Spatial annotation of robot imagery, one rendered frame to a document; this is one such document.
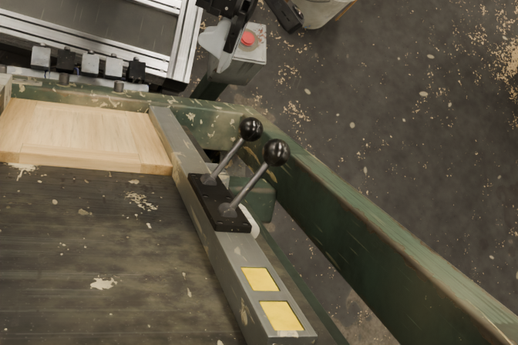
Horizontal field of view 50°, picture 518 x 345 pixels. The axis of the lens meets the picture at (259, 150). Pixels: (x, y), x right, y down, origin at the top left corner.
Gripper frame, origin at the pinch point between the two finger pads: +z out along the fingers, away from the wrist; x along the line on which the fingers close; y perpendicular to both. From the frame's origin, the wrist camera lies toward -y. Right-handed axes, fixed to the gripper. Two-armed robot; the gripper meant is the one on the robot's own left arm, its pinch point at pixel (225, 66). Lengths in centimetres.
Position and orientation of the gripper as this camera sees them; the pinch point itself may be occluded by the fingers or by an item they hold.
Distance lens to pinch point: 91.1
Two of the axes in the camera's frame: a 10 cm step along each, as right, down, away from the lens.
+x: -1.6, 4.5, -8.8
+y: -9.2, -3.9, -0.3
